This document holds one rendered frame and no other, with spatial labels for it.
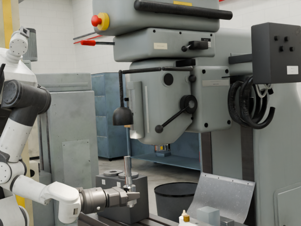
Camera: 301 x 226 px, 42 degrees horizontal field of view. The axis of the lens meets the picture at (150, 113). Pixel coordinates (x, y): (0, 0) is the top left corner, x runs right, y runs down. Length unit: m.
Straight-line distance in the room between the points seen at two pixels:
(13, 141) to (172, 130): 0.57
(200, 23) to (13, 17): 1.89
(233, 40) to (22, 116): 0.88
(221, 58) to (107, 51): 8.40
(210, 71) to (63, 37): 9.98
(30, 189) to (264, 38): 0.97
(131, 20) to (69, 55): 10.08
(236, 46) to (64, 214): 0.94
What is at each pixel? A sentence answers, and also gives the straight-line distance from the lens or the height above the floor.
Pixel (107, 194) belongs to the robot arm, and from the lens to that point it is 1.43.
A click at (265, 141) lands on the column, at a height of 1.28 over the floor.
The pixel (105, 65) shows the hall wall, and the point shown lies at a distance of 10.01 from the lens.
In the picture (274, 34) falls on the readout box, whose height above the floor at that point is 1.68.
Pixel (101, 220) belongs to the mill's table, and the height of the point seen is 0.95.
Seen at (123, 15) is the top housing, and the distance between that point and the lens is 1.32.
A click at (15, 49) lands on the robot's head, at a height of 1.69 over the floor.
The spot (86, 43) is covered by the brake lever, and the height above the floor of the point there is 1.70.
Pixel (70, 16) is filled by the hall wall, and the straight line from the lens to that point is 11.58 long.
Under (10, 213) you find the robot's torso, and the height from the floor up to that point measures 1.05.
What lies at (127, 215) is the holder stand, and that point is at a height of 0.99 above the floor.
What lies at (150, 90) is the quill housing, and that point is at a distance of 1.40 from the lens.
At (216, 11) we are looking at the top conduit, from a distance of 1.52.
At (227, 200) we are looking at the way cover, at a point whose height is 1.02.
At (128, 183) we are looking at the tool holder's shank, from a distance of 1.47.
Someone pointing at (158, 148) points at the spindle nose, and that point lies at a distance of 1.49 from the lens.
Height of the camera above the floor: 1.51
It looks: 3 degrees down
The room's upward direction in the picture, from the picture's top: 3 degrees counter-clockwise
